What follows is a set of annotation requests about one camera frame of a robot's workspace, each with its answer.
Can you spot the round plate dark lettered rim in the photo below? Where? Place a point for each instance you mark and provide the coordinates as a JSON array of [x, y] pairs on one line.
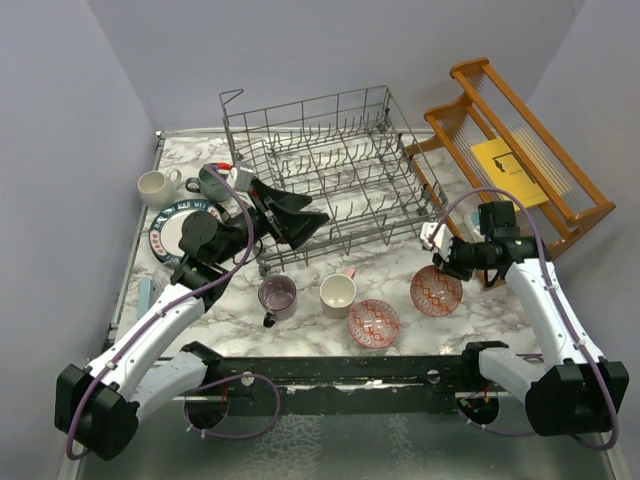
[[166, 228]]

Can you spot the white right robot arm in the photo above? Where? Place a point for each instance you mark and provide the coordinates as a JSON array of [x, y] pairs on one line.
[[576, 390]]

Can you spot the cream mug pink handle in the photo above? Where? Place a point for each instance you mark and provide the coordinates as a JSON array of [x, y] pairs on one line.
[[337, 294]]

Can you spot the red patterned bowl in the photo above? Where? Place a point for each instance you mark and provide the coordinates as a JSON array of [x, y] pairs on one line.
[[373, 324], [434, 293]]

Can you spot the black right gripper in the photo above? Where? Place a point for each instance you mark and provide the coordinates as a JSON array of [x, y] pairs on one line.
[[450, 265]]

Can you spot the grey wire dish rack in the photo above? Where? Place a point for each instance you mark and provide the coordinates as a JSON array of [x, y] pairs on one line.
[[350, 152]]

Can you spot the blue patterned clear dish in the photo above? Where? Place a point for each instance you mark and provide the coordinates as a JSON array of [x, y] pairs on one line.
[[472, 223]]

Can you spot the dark green mug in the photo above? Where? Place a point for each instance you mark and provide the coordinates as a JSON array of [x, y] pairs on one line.
[[212, 188]]

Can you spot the wooden dish drying rack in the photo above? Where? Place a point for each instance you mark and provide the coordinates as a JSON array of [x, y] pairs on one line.
[[488, 108]]

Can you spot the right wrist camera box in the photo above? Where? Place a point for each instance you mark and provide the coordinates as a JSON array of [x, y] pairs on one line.
[[436, 240]]

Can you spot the cream mug at left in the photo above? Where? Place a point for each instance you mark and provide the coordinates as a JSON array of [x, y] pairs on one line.
[[159, 190]]

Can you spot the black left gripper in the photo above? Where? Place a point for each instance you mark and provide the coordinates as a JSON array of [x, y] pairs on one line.
[[293, 226]]

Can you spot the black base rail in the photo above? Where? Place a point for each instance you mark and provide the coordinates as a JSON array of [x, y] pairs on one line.
[[346, 385]]

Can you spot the clear drinking glass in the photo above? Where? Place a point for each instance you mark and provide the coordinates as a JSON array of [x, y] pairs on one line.
[[161, 276]]

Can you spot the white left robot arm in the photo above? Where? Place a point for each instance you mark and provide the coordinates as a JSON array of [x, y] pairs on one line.
[[101, 405]]

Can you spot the purple mug black handle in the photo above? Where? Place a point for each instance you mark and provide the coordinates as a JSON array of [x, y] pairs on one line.
[[278, 297]]

